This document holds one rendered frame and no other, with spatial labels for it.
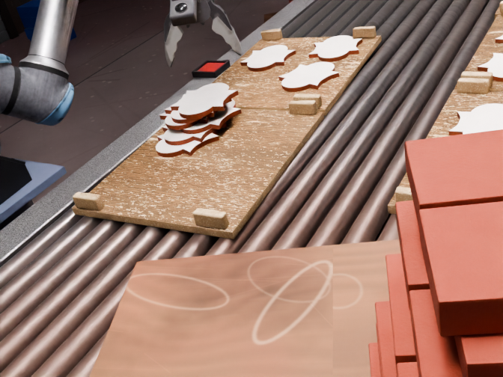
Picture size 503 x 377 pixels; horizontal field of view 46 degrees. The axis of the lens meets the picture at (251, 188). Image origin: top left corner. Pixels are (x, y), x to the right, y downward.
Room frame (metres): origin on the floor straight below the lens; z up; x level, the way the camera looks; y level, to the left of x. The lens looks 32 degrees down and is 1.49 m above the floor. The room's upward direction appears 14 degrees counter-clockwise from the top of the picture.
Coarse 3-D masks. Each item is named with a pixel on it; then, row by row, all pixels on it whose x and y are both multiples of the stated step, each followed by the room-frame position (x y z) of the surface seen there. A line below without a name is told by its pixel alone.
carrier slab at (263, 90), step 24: (288, 48) 1.52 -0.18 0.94; (312, 48) 1.48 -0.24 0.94; (360, 48) 1.40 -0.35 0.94; (240, 72) 1.44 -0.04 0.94; (264, 72) 1.40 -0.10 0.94; (288, 72) 1.36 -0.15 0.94; (240, 96) 1.28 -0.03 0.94; (264, 96) 1.25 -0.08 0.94; (288, 96) 1.22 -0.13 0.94; (336, 96) 1.17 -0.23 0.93
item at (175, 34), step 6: (174, 30) 1.18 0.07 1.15; (180, 30) 1.18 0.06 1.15; (168, 36) 1.18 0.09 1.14; (174, 36) 1.18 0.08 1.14; (180, 36) 1.18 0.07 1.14; (168, 42) 1.18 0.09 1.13; (174, 42) 1.18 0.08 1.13; (168, 48) 1.18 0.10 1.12; (174, 48) 1.18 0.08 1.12; (168, 54) 1.18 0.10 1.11; (168, 60) 1.19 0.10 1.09; (168, 66) 1.19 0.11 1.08
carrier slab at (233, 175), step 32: (224, 128) 1.14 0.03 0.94; (256, 128) 1.11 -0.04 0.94; (288, 128) 1.07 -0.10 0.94; (128, 160) 1.10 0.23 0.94; (160, 160) 1.07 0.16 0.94; (192, 160) 1.04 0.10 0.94; (224, 160) 1.01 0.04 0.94; (256, 160) 0.98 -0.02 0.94; (288, 160) 0.96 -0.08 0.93; (96, 192) 1.00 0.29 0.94; (128, 192) 0.97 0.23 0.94; (160, 192) 0.94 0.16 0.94; (192, 192) 0.92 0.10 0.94; (224, 192) 0.89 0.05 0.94; (256, 192) 0.87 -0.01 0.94; (160, 224) 0.85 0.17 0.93; (192, 224) 0.82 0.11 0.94
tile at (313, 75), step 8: (312, 64) 1.34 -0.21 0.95; (320, 64) 1.33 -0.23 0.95; (328, 64) 1.32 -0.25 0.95; (296, 72) 1.32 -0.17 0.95; (304, 72) 1.31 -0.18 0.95; (312, 72) 1.30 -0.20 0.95; (320, 72) 1.29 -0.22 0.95; (328, 72) 1.28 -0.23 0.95; (336, 72) 1.27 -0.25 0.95; (280, 80) 1.32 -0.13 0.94; (288, 80) 1.29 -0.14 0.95; (296, 80) 1.27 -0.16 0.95; (304, 80) 1.26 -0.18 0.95; (312, 80) 1.25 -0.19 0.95; (320, 80) 1.24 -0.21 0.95; (328, 80) 1.26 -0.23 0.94; (288, 88) 1.25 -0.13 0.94; (296, 88) 1.24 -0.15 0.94; (304, 88) 1.24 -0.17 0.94
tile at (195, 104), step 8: (200, 88) 1.22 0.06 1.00; (208, 88) 1.21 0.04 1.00; (216, 88) 1.20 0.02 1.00; (224, 88) 1.19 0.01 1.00; (184, 96) 1.20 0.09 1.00; (192, 96) 1.19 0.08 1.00; (200, 96) 1.18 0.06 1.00; (208, 96) 1.17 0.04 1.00; (216, 96) 1.16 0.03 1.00; (224, 96) 1.15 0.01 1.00; (232, 96) 1.16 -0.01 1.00; (176, 104) 1.17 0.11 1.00; (184, 104) 1.16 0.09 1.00; (192, 104) 1.15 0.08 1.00; (200, 104) 1.14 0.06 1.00; (208, 104) 1.13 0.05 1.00; (216, 104) 1.12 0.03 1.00; (224, 104) 1.13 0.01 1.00; (184, 112) 1.12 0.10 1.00; (192, 112) 1.11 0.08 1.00; (200, 112) 1.10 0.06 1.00; (208, 112) 1.11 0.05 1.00
